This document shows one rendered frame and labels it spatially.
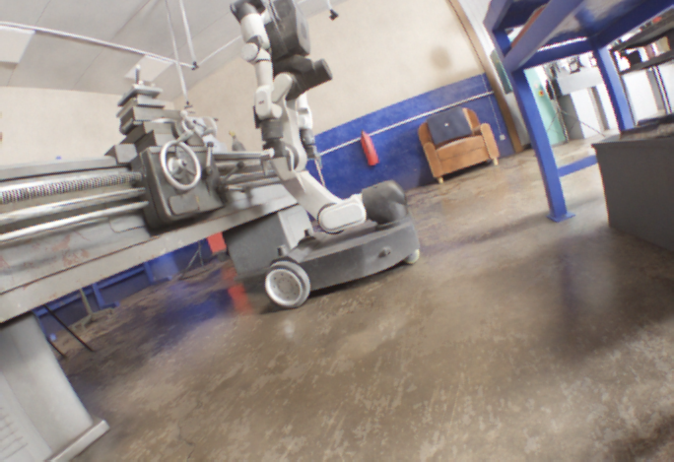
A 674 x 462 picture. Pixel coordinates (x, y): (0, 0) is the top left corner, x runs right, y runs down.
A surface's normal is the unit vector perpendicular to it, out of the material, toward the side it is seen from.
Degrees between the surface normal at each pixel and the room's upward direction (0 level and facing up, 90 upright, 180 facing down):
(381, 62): 90
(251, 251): 90
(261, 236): 90
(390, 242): 90
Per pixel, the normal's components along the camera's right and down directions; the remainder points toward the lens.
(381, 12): -0.27, 0.17
